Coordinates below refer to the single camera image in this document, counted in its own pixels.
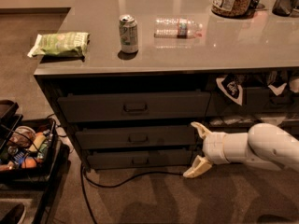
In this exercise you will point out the grey drawer cabinet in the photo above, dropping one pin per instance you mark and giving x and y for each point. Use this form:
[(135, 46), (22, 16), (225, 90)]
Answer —
[(250, 47)]

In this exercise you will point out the black shoe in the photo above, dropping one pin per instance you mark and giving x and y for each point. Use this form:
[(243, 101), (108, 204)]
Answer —
[(15, 216)]

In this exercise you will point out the grey drawer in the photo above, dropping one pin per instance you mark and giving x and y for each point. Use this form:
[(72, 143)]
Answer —
[(237, 124), (154, 136), (140, 159), (134, 106), (255, 100)]

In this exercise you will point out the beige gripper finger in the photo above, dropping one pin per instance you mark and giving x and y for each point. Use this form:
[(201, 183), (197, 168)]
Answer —
[(202, 130), (199, 166)]

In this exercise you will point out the green chip bag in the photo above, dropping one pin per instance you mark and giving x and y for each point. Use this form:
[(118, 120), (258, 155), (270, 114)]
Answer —
[(69, 44)]

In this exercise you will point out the green white soda can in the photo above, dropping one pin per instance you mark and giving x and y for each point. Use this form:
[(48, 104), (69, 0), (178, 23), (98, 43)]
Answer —
[(128, 33)]

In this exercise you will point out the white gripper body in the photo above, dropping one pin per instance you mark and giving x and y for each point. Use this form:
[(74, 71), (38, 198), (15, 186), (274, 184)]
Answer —
[(214, 147)]

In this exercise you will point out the black bin with groceries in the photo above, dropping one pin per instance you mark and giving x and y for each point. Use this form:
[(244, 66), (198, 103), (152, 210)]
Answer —
[(30, 150)]

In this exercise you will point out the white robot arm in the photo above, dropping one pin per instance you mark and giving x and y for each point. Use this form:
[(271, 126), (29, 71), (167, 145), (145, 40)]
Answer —
[(263, 146)]

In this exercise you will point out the clear plastic water bottle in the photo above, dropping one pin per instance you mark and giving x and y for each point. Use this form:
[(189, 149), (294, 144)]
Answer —
[(176, 28)]

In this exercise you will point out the dark glass pitcher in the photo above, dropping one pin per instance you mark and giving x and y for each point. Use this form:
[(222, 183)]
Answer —
[(284, 8)]

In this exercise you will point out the white snack bag in drawer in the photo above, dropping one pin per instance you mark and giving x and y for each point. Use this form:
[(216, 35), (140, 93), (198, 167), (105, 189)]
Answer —
[(277, 82)]

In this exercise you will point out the black white snack bag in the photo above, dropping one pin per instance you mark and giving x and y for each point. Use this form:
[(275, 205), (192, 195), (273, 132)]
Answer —
[(231, 88)]

